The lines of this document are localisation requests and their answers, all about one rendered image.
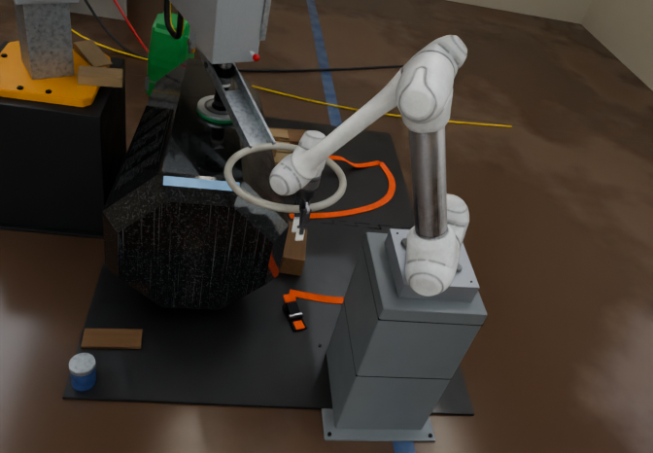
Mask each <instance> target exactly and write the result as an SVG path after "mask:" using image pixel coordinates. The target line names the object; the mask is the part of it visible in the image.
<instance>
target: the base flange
mask: <svg viewBox="0 0 653 453"><path fill-rule="evenodd" d="M73 58H74V71H75V75H74V76H68V77H58V78H48V79H39V80H32V78H31V77H30V75H29V73H28V71H27V70H26V68H25V66H24V64H23V62H22V60H21V53H20V46H19V41H15V42H10V43H8V45H7V46H6V47H5V48H4V50H3V51H1V52H0V96H1V97H9V98H16V99H23V100H31V101H38V102H46V103H53V104H60V105H68V106H76V107H85V106H88V105H91V104H92V103H93V101H94V99H95V96H96V94H97V92H98V90H99V89H100V87H99V86H85V85H78V80H77V74H78V69H79V65H83V66H91V65H90V64H88V63H87V62H86V61H85V60H84V59H83V58H81V57H80V56H79V55H78V54H77V53H76V52H74V49H73Z"/></svg>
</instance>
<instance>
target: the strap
mask: <svg viewBox="0 0 653 453"><path fill-rule="evenodd" d="M329 158H330V159H336V160H344V161H347V162H348V163H350V164H351V165H353V166H355V167H370V166H375V165H380V166H381V168H382V169H383V170H384V172H385V173H386V175H387V177H388V179H389V190H388V192H387V194H386V195H385V196H384V197H383V198H382V199H380V200H379V201H377V202H375V203H372V204H370V205H366V206H363V207H360V208H355V209H350V210H344V211H337V212H328V213H311V214H310V219H315V218H332V217H341V216H348V215H353V214H358V213H362V212H366V211H370V210H373V209H376V208H378V207H380V206H382V205H384V204H386V203H387V202H388V201H390V199H391V198H392V197H393V195H394V193H395V178H394V176H393V174H392V173H391V171H390V170H389V169H388V167H387V166H386V165H385V163H384V162H380V161H379V160H376V161H371V162H367V163H352V162H350V161H349V160H347V159H345V158H344V157H339V156H329ZM290 294H294V296H295V297H300V298H305V299H310V300H316V301H321V302H328V303H340V304H342V303H343V300H344V299H343V297H339V296H322V295H316V294H311V293H305V292H301V291H296V290H291V289H290Z"/></svg>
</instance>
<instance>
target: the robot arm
mask: <svg viewBox="0 0 653 453"><path fill-rule="evenodd" d="M466 57H467V48H466V46H465V44H464V42H463V41H462V40H461V39H460V38H459V37H458V36H456V35H447V36H443V37H440V38H438V39H436V40H434V41H432V42H431V43H429V44H428V45H427V46H425V47H424V48H423V49H421V50H420V51H419V52H417V53H416V54H415V55H414V56H412V57H411V58H410V60H409V61H408V62H407V63H406V64H405V65H404V66H402V67H401V68H400V70H399V71H398V72H397V73H396V74H395V76H394V77H393V78H392V79H391V80H390V81H389V82H388V84H387V85H386V86H385V87H384V88H383V89H382V90H381V91H380V92H379V93H377V94H376V95H375V96H374V97H373V98H372V99H371V100H369V101H368V102H367V103H366V104H365V105H363V106H362V107H361V108H360V109H358V110H357V111H356V112H355V114H353V115H352V116H351V117H350V118H349V119H347V120H346V121H344V122H343V123H341V124H340V125H339V126H338V127H337V128H335V129H334V130H333V131H332V132H331V133H330V134H329V135H328V136H325V135H324V134H323V133H322V132H320V131H317V130H307V131H305V132H304V134H303V135H302V137H301V138H300V140H299V143H298V146H296V148H295V150H294V152H293V153H292V154H290V155H288V156H286V157H284V158H283V159H282V160H281V161H280V162H279V163H278V164H277V165H276V166H275V167H274V168H273V170H272V171H271V174H270V177H269V184H270V186H271V188H272V190H273V191H275V192H276V193H278V194H279V195H291V194H294V193H295V200H294V205H299V211H300V213H294V218H293V224H292V232H296V235H295V241H300V240H303V236H304V231H305V229H307V228H308V224H309V219H310V214H311V212H312V209H309V205H310V199H311V198H313V197H314V196H315V193H316V189H317V188H318V186H319V184H320V179H321V175H322V171H323V169H324V167H325V164H326V160H327V158H328V157H329V156H331V155H332V154H333V153H334V152H336V151H337V150H338V149H340V148H341V147H342V146H344V145H345V144H346V143H347V142H349V141H350V140H351V139H353V138H354V137H355V136H357V135H358V134H359V133H361V132H362V131H363V130H365V129H366V128H367V127H368V126H370V125H371V124H372V123H374V122H375V121H377V120H378V119H379V118H381V117H382V116H383V115H385V114H386V113H387V112H389V111H390V110H392V109H393V108H394V107H396V106H397V108H398V110H399V111H400V114H401V117H402V121H403V123H404V124H405V125H406V127H407V128H408V129H409V142H410V157H411V173H412V189H413V204H414V220H415V225H414V226H413V227H412V228H411V229H410V230H409V231H408V234H407V238H402V239H401V245H402V246H403V247H404V248H405V250H406V265H405V269H404V272H405V276H406V280H407V282H408V284H409V286H410V288H411V289H412V290H414V291H415V292H416V293H418V294H420V295H422V296H435V295H439V294H441V293H442V292H444V291H445V290H446V289H447V288H448V287H449V286H450V285H451V283H452V282H453V280H454V277H455V274H456V272H461V271H462V269H463V267H462V266H461V265H460V264H459V257H460V249H461V247H462V244H463V241H464V236H465V232H466V230H467V227H468V224H469V212H468V208H467V205H466V204H465V203H464V201H463V200H462V199H461V198H459V197H458V196H456V195H453V194H449V193H447V191H446V147H445V125H446V124H447V122H448V121H449V120H450V114H451V105H452V97H453V83H454V79H455V77H456V74H457V72H458V69H459V68H461V67H462V65H463V64H464V61H465V59H466Z"/></svg>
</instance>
